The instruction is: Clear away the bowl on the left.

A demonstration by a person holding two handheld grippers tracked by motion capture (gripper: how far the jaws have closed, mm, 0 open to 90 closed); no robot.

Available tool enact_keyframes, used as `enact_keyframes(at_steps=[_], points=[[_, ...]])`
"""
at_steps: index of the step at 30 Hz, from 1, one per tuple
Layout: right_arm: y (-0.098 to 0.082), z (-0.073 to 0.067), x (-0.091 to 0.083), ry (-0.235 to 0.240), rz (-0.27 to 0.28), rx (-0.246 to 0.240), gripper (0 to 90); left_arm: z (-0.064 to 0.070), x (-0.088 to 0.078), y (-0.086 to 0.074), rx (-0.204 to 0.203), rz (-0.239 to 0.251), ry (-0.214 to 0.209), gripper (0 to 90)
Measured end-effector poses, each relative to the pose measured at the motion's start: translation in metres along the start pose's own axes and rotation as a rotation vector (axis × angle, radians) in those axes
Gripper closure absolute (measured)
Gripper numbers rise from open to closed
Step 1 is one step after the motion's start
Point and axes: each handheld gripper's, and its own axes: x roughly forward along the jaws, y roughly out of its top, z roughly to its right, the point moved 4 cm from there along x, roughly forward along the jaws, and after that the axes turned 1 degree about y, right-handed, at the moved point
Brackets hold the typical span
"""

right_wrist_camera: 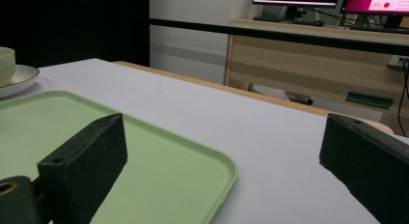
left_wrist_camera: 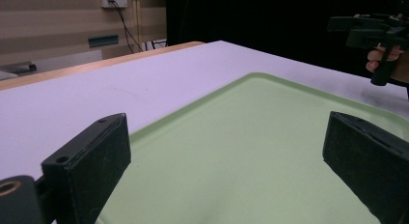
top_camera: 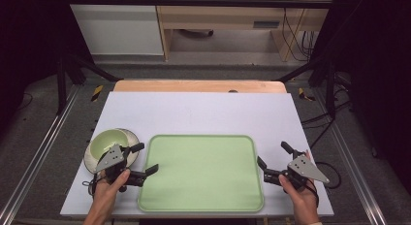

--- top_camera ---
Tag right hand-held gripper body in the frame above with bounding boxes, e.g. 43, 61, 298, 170
263, 153, 331, 191

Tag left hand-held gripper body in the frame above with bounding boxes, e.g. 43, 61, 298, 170
94, 144, 145, 193

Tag light green bowl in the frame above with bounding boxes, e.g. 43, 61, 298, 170
88, 129, 130, 162

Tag person's right hand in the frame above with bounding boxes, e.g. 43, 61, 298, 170
278, 149, 320, 208

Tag person's left hand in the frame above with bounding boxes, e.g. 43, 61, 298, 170
92, 168, 132, 204

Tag light green tray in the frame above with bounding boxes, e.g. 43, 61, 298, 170
137, 134, 266, 213

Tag yellow and black tape marker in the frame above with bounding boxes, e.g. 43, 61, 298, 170
298, 87, 317, 103
90, 84, 105, 103

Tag white board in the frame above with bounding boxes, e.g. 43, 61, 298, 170
59, 91, 335, 219

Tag wooden table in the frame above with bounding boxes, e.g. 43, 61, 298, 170
112, 79, 288, 94

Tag white cabinet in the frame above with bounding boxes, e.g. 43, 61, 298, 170
63, 0, 165, 56

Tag dark object under desk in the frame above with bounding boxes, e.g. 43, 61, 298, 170
176, 28, 215, 39

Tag light wooden desk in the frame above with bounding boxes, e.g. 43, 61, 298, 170
152, 0, 337, 62

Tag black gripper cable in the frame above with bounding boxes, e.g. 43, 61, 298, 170
313, 161, 342, 190
81, 174, 99, 196

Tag metal floor rail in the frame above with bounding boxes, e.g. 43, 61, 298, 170
0, 84, 81, 225
313, 88, 390, 225

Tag black frame strut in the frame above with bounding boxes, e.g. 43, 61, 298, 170
55, 51, 121, 115
274, 55, 337, 118

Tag thin black floor cable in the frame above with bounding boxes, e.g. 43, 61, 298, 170
15, 91, 34, 113

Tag black cables at desk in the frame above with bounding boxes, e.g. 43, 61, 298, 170
281, 7, 317, 62

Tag yellow cable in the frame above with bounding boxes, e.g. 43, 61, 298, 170
283, 0, 315, 62

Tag black horizontal frame bar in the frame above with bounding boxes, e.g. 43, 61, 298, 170
63, 0, 337, 10

